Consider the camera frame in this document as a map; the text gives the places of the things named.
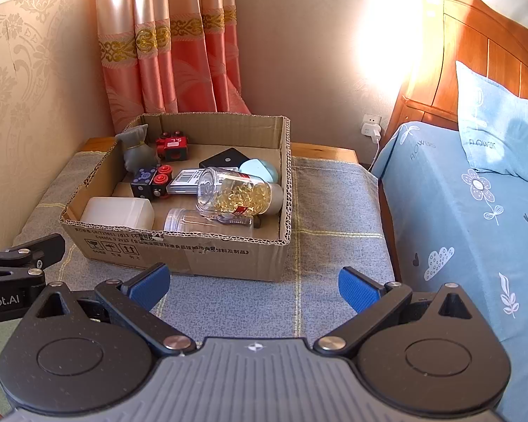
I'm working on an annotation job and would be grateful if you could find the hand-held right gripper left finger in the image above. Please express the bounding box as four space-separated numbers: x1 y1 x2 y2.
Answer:
33 262 199 357

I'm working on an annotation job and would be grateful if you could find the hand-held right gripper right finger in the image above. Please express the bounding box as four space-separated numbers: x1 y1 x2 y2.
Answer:
312 266 487 357

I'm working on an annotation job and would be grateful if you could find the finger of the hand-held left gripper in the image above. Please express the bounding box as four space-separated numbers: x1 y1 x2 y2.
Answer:
0 233 67 280

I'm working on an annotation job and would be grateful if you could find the clear plastic jar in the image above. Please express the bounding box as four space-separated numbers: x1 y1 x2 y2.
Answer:
163 207 254 234

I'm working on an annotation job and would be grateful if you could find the white plastic container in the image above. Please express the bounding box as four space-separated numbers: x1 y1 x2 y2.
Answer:
80 197 155 232

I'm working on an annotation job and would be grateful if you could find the brown cardboard box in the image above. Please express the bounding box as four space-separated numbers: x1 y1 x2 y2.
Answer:
60 113 292 283

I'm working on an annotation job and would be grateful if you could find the black toy train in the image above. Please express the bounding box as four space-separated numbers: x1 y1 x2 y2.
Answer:
130 164 175 200

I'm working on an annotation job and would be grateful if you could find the small barcode label box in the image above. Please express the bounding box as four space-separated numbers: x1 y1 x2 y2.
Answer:
166 169 208 195

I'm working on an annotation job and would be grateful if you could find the capsule bottle with silver cap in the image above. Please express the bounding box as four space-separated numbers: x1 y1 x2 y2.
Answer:
196 166 285 221

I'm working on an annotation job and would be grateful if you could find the grey cat figurine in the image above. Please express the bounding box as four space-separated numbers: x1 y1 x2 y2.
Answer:
115 123 157 173

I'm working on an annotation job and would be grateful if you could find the red toy train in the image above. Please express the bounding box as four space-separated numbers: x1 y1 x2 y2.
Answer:
155 130 189 162

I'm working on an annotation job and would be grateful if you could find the black oval case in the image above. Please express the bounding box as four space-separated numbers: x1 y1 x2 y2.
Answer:
199 147 250 171

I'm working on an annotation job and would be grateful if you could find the light blue round case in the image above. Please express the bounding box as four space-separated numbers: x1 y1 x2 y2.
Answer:
238 159 277 184

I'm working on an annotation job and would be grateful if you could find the blue flower bed sheet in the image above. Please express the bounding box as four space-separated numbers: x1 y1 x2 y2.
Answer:
371 120 528 422

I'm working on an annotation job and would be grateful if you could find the blue flower pillow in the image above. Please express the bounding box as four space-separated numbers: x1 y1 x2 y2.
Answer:
455 60 528 186

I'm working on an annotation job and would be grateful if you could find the pink curtain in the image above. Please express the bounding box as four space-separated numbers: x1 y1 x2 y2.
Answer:
95 0 252 131

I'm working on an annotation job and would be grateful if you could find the wooden bed headboard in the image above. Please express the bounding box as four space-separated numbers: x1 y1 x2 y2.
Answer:
386 0 528 132

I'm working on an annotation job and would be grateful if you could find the white wall outlet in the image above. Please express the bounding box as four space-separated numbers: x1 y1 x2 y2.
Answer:
361 114 383 135

